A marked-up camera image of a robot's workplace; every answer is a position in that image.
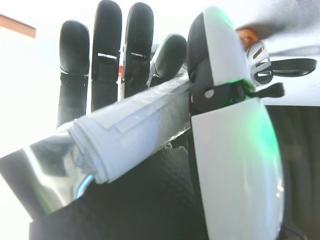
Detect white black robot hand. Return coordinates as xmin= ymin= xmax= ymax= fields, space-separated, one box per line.
xmin=28 ymin=0 xmax=286 ymax=240

